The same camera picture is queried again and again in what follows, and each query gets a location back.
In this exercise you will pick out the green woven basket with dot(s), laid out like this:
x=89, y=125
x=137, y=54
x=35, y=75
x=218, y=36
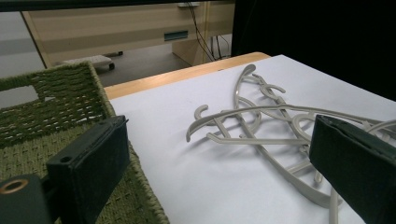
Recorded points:
x=31, y=149

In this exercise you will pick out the low wheeled dolly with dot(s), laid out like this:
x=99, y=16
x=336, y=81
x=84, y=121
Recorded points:
x=96, y=59

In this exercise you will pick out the white table mat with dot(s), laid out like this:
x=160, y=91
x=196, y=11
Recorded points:
x=186, y=186

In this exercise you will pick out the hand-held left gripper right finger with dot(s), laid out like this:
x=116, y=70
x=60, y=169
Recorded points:
x=358, y=165

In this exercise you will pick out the beige wooden desk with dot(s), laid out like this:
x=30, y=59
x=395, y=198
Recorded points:
x=109, y=28

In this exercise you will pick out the black curtain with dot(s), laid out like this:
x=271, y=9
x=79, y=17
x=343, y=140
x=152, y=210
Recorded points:
x=311, y=37

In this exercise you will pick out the grey plastic clothes hanger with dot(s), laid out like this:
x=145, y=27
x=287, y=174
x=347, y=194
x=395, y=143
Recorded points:
x=280, y=141
x=292, y=182

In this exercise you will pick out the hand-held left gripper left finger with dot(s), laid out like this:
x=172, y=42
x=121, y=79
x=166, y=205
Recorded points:
x=90, y=168

